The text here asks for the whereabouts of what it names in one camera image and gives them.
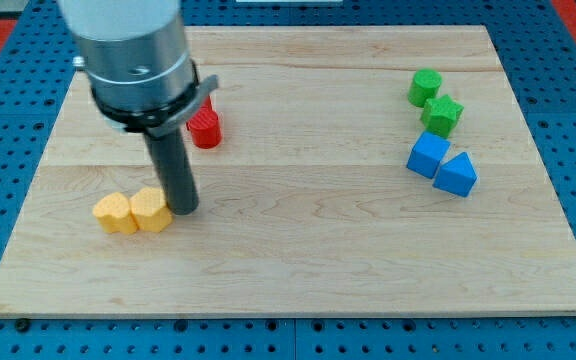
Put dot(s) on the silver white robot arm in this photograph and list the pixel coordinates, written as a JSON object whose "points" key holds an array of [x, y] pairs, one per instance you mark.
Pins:
{"points": [[138, 62]]}

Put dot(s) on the blue triangular prism block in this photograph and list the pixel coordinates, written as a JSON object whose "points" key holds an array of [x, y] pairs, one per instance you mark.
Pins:
{"points": [[457, 176]]}

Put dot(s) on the green cylinder block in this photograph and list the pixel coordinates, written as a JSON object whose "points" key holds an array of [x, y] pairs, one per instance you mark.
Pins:
{"points": [[425, 84]]}

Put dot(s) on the yellow heart block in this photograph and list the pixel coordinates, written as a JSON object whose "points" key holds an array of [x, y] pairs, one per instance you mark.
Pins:
{"points": [[113, 213]]}

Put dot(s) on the red star block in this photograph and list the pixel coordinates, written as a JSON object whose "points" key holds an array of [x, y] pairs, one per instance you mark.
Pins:
{"points": [[206, 105]]}

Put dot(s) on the light wooden board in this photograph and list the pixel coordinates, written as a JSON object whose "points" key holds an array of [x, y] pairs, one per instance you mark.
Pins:
{"points": [[306, 207]]}

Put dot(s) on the yellow hexagon block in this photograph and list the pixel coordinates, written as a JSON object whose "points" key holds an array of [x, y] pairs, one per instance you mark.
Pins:
{"points": [[150, 210]]}

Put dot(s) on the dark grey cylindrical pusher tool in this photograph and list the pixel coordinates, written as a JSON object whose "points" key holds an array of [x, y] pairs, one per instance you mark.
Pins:
{"points": [[170, 161]]}

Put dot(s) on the red cylinder block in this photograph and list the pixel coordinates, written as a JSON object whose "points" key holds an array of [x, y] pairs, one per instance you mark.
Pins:
{"points": [[205, 129]]}

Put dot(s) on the blue cube block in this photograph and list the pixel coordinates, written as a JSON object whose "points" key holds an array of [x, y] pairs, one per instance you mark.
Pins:
{"points": [[427, 154]]}

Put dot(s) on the green star block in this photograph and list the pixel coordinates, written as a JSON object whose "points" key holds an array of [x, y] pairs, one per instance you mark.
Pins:
{"points": [[441, 115]]}

